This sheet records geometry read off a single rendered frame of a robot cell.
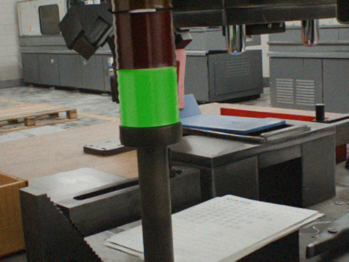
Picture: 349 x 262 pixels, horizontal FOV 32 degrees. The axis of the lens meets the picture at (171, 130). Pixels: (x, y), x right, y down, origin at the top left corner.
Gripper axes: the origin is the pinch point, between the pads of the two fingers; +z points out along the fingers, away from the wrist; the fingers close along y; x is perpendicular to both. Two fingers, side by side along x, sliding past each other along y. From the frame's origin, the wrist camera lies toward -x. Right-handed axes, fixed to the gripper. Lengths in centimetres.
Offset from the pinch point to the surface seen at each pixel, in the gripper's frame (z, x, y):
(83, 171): 1.6, -7.6, -13.9
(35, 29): -497, 520, -811
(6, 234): 9.5, -27.1, 0.1
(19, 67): -479, 522, -917
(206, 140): 7.8, -6.2, 8.7
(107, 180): 5.1, -8.6, -8.2
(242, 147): 10.8, -7.1, 13.7
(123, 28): 5.4, -28.7, 29.3
